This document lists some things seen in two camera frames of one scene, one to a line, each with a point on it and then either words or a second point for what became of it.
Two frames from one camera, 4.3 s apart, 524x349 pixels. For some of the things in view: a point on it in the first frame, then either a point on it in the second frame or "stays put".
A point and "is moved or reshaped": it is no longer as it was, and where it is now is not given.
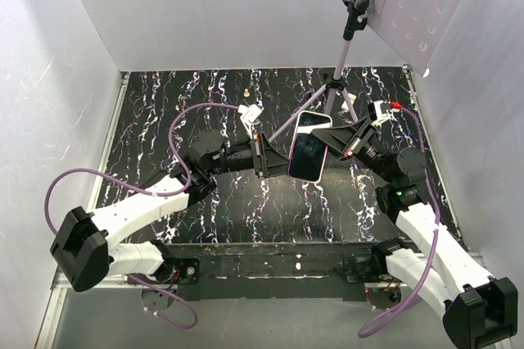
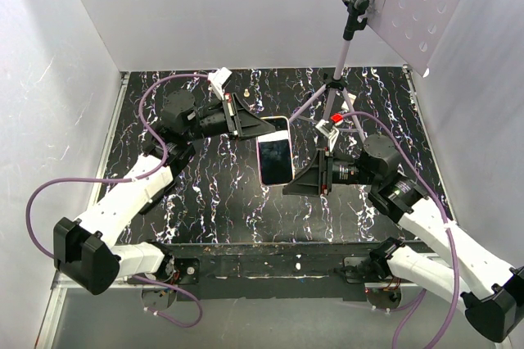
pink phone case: [309, 153] -> [281, 138]
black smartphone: [309, 152] is moved or reshaped
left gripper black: [267, 160] -> [244, 124]
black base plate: [272, 271] stays put
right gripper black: [347, 139] -> [313, 180]
